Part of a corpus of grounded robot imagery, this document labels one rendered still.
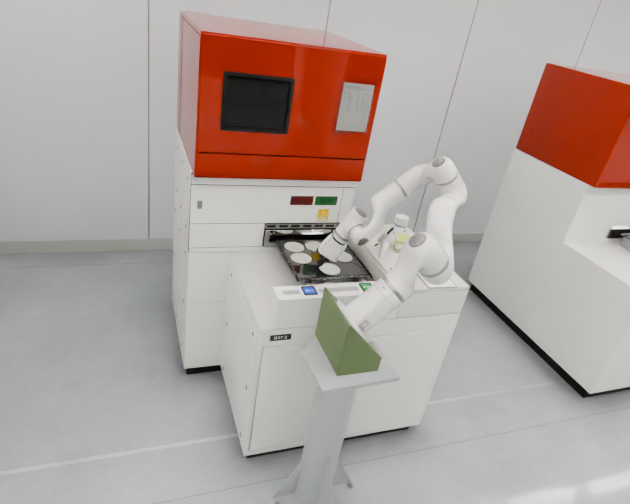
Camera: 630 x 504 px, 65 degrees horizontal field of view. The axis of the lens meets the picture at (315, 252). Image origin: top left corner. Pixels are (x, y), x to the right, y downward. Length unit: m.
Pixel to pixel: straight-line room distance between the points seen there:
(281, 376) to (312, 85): 1.25
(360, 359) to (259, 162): 0.99
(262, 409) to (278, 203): 0.96
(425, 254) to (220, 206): 1.05
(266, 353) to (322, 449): 0.46
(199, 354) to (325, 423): 1.01
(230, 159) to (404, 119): 2.33
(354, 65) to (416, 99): 2.06
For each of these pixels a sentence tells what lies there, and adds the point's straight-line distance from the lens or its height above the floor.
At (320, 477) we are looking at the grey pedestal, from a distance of 2.33.
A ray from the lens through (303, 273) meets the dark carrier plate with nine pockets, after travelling 2.23.
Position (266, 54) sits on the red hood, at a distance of 2.15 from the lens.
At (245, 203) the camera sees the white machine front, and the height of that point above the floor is 1.08.
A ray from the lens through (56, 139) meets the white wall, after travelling 3.80.
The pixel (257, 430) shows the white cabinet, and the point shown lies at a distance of 2.39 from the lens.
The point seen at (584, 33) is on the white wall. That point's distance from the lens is 5.20.
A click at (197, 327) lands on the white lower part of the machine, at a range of 2.72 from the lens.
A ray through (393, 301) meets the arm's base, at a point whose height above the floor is 1.10.
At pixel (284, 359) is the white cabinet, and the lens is 2.12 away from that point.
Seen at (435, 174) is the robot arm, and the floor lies 1.47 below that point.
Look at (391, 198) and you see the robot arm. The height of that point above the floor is 1.29.
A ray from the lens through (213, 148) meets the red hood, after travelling 2.20.
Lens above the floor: 2.04
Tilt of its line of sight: 28 degrees down
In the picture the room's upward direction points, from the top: 10 degrees clockwise
